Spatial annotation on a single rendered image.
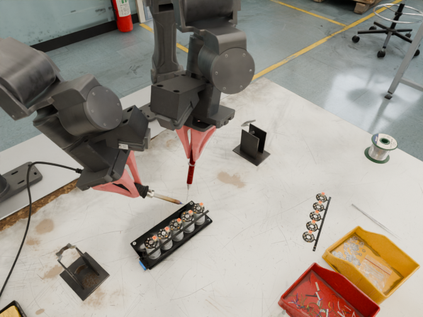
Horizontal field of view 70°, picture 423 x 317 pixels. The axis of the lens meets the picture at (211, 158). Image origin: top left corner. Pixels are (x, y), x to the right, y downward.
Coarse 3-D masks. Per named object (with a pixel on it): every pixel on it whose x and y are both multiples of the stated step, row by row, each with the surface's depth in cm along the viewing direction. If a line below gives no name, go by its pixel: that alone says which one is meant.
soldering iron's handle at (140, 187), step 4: (76, 172) 52; (80, 172) 52; (116, 184) 53; (120, 184) 53; (136, 184) 54; (140, 184) 55; (124, 188) 53; (140, 188) 54; (144, 188) 54; (148, 188) 54; (140, 192) 54; (144, 192) 54; (140, 196) 55; (144, 196) 54
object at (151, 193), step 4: (148, 192) 55; (152, 192) 55; (148, 196) 55; (152, 196) 55; (156, 196) 55; (160, 196) 56; (164, 196) 56; (168, 200) 56; (172, 200) 56; (176, 200) 57
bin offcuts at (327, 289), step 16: (304, 272) 54; (320, 272) 56; (336, 272) 52; (288, 288) 53; (304, 288) 55; (320, 288) 55; (336, 288) 54; (352, 288) 51; (288, 304) 50; (304, 304) 53; (320, 304) 53; (336, 304) 53; (352, 304) 53; (368, 304) 50
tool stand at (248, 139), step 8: (256, 128) 75; (248, 136) 74; (256, 136) 77; (264, 136) 75; (240, 144) 78; (248, 144) 76; (256, 144) 74; (264, 144) 76; (240, 152) 79; (248, 152) 78; (256, 152) 75; (264, 152) 79; (248, 160) 77; (256, 160) 77
